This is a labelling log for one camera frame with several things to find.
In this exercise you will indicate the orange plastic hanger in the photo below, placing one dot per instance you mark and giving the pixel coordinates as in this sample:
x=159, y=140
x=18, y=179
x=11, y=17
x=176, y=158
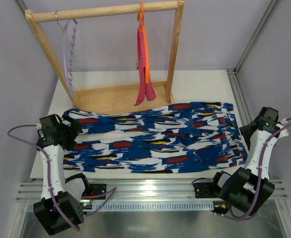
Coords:
x=142, y=46

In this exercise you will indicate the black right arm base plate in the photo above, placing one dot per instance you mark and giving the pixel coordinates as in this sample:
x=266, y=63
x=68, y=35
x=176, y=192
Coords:
x=205, y=189

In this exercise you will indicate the pink cloth on hanger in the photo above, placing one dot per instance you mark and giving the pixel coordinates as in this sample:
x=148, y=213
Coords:
x=146, y=90

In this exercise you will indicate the blue white red patterned trousers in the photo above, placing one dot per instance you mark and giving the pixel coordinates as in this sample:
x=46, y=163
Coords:
x=174, y=139

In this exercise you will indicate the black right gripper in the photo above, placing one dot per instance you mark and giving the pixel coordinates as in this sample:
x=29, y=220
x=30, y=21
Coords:
x=246, y=132

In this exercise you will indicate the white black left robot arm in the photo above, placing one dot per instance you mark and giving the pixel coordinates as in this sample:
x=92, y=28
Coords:
x=59, y=208

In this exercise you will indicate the aluminium frame rail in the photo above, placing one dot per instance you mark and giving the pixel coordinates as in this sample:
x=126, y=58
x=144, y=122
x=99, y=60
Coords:
x=235, y=75

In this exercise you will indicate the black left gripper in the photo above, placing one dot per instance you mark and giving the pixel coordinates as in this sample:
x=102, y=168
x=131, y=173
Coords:
x=71, y=135

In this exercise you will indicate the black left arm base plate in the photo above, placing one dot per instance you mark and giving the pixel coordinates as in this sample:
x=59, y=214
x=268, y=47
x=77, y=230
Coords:
x=96, y=189

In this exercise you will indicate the wooden clothes rack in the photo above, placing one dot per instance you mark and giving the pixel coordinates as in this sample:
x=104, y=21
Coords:
x=105, y=75

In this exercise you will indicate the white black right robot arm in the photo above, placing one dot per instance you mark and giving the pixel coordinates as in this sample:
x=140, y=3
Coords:
x=248, y=188

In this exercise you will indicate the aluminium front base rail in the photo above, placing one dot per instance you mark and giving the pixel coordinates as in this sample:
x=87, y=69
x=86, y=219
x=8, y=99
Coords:
x=141, y=190

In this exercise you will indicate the lilac plastic hanger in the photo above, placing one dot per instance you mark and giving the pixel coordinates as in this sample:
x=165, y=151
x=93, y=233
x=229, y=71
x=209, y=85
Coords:
x=69, y=30

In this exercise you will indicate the slotted grey cable duct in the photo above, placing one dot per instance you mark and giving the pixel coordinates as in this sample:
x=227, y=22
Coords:
x=153, y=206

